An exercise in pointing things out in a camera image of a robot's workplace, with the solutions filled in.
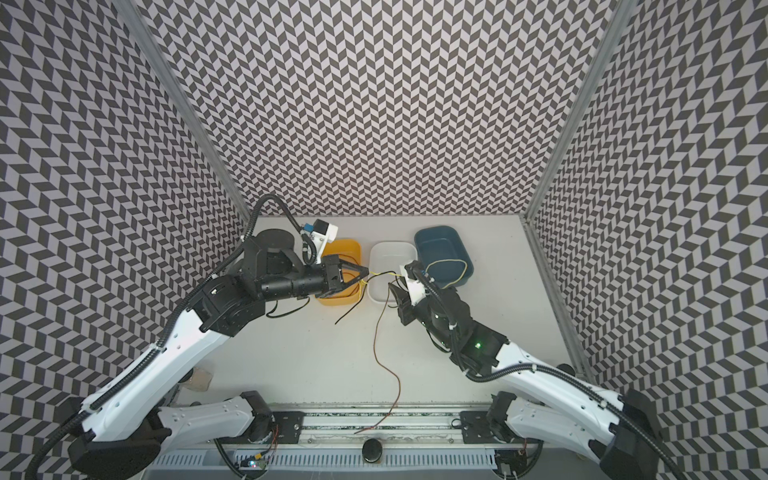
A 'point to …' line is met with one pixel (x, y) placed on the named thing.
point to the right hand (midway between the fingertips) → (399, 279)
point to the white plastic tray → (385, 260)
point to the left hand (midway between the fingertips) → (367, 274)
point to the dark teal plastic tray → (443, 255)
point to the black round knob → (372, 450)
